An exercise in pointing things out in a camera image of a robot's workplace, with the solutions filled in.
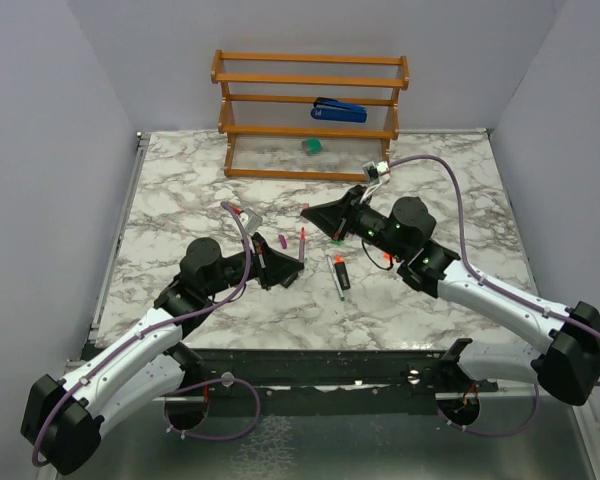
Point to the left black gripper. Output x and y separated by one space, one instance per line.
270 264

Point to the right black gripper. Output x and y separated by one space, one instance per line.
337 217

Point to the pink highlighter pen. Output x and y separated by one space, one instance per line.
302 245

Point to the black green highlighter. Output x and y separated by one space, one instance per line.
286 283

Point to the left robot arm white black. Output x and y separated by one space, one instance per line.
65 419

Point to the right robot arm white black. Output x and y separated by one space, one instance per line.
561 345

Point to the thin white green pen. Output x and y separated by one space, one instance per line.
334 275

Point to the black orange highlighter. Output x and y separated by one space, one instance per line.
342 273

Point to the green tape dispenser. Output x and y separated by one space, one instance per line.
311 146

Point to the blue stapler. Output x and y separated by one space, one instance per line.
328 109

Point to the wooden shelf rack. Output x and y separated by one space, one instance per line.
382 125

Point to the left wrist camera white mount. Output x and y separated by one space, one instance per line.
250 220

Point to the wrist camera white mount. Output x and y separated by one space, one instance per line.
377 174
250 220

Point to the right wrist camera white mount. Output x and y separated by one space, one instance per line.
377 174

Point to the black mounting base rail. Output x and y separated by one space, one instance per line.
238 383

